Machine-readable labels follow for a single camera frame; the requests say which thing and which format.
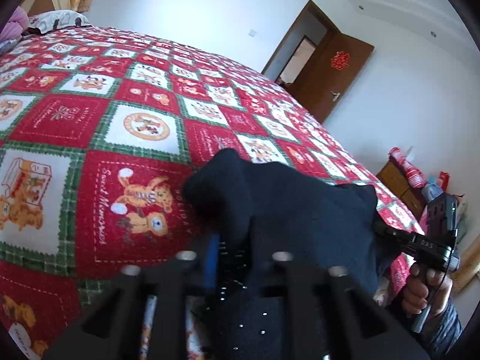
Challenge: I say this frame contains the brown wooden door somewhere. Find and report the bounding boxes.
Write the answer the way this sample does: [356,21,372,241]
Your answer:
[287,32,376,125]

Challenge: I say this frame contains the person's right forearm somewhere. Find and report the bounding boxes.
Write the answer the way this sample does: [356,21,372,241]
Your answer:
[410,300,466,360]

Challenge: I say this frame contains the blue grey bottle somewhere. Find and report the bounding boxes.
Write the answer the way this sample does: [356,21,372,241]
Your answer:
[421,183,442,202]

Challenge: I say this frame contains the person's right hand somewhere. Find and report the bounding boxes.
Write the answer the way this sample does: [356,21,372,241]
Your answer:
[400,262,455,317]

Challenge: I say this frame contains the wooden nightstand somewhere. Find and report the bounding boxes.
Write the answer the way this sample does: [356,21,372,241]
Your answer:
[376,157,429,221]

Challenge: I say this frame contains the white patterned pillow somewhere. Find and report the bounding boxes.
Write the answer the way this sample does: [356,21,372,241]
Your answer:
[27,10,91,33]

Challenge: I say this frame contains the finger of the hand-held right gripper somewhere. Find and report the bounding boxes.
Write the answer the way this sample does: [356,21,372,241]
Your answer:
[372,219,418,253]

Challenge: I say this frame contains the pink quilt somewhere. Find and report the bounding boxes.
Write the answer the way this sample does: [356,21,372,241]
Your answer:
[0,8,30,42]

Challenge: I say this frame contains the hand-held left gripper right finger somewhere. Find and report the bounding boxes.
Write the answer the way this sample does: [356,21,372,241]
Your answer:
[259,251,432,360]

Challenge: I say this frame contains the red striped cloth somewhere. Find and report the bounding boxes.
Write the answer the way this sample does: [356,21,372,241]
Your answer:
[388,146,429,189]

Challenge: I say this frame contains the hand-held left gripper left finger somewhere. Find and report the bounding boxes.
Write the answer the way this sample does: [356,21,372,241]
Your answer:
[45,232,223,360]

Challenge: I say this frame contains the red printed blanket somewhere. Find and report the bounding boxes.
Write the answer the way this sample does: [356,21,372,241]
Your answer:
[0,26,427,360]

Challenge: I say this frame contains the black pants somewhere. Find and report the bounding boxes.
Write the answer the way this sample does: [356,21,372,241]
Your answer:
[183,148,405,360]

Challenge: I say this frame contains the brown door frame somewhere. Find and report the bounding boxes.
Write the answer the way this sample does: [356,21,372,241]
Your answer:
[261,0,341,85]

